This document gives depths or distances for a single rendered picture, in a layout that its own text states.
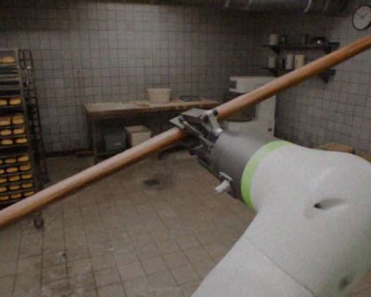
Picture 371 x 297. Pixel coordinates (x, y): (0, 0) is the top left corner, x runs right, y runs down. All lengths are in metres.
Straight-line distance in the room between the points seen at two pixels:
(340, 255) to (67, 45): 5.34
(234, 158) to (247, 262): 0.14
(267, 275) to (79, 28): 5.35
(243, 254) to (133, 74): 5.42
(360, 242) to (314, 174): 0.06
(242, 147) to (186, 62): 5.60
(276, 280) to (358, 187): 0.10
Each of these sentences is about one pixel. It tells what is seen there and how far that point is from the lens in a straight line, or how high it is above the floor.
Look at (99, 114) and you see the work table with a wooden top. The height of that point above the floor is 0.84.
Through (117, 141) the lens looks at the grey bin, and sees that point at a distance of 5.06.
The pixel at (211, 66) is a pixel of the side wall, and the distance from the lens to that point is 6.19.
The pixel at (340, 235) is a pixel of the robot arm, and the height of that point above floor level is 1.60.
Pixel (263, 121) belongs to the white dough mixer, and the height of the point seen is 0.57.
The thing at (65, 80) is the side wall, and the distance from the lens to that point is 5.50.
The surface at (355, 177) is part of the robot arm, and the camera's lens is 0.29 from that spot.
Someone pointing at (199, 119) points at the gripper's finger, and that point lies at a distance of 0.47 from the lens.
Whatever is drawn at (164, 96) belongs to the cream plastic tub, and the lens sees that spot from 5.25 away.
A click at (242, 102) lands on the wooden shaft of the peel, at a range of 0.64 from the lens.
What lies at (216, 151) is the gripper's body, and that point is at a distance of 0.42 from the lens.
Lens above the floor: 1.74
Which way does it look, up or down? 17 degrees down
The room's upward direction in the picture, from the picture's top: straight up
